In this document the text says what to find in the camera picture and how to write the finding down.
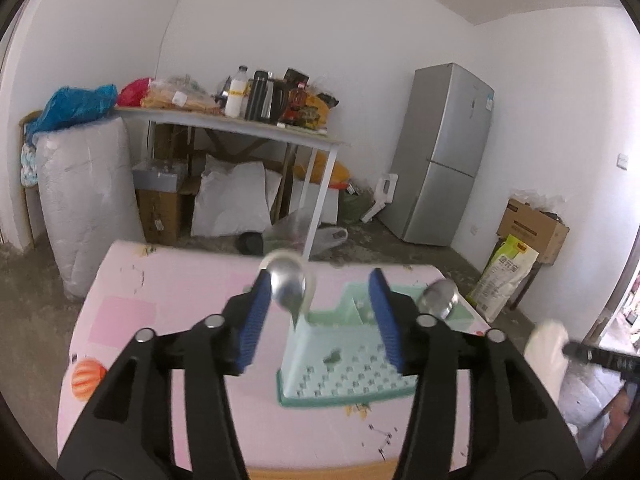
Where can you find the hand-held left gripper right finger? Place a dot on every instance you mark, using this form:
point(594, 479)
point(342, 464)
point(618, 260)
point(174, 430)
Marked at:
point(387, 325)

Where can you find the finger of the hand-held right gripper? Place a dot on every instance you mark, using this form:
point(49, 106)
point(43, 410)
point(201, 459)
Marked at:
point(600, 357)

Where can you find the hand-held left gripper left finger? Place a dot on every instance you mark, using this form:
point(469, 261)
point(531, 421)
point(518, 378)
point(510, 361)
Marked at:
point(252, 325)

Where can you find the mint green utensil holder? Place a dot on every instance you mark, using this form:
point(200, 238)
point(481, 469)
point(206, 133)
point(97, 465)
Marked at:
point(345, 360)

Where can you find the metal spoon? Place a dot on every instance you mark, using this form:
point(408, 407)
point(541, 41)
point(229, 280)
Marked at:
point(440, 296)
point(287, 280)

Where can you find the black bowl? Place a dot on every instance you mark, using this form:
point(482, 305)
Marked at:
point(250, 243)

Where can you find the pink printed tablecloth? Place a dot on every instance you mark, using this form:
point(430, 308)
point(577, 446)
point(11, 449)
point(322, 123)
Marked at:
point(165, 285)

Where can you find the clear plastic bag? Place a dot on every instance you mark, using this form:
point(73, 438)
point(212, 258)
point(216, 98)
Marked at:
point(295, 230)

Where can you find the dark green bag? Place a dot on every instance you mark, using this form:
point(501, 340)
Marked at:
point(355, 205)

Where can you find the yellow green rice bag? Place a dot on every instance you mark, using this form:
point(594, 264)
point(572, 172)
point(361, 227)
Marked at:
point(505, 275)

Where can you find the white sack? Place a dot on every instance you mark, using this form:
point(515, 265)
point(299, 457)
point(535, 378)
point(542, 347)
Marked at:
point(232, 200)

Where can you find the white box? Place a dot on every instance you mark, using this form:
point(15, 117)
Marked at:
point(305, 202)

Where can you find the small brown cardboard box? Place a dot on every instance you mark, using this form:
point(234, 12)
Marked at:
point(160, 215)

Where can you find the yellow plastic bag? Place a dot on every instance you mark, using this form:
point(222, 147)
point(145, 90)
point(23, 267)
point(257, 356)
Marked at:
point(340, 172)

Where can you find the grey box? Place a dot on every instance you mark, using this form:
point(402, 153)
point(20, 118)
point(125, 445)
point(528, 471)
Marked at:
point(160, 176)

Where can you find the silver refrigerator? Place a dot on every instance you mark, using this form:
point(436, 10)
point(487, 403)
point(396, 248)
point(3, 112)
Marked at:
point(440, 150)

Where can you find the white side table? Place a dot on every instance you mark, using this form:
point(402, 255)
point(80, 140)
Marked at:
point(240, 127)

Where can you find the plastic wrapped white quilt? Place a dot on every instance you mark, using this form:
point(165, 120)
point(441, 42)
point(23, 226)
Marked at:
point(85, 200)

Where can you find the yellow snack bag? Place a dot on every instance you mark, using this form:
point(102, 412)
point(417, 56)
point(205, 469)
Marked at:
point(320, 112)

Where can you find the black electric kettle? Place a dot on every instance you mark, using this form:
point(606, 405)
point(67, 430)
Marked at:
point(276, 102)

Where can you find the dark sauce bottle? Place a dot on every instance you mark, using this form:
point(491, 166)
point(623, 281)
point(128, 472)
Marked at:
point(297, 102)

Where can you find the black thermos flask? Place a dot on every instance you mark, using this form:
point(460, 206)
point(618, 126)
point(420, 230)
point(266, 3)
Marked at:
point(256, 97)

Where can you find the white plastic bottle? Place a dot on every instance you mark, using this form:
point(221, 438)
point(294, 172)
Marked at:
point(236, 95)

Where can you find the clear noodle package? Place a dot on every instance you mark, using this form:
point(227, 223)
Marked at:
point(175, 96)

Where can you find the red plastic bag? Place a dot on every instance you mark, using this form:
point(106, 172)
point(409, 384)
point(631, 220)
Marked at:
point(134, 91)

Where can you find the patterned blue white cloth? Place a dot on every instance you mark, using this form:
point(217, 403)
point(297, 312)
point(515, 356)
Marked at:
point(29, 165)

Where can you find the blue plastic bag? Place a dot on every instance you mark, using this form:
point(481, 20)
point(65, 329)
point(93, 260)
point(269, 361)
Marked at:
point(70, 107)

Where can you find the white wall switch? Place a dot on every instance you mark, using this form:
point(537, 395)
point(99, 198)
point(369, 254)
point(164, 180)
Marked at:
point(623, 161)

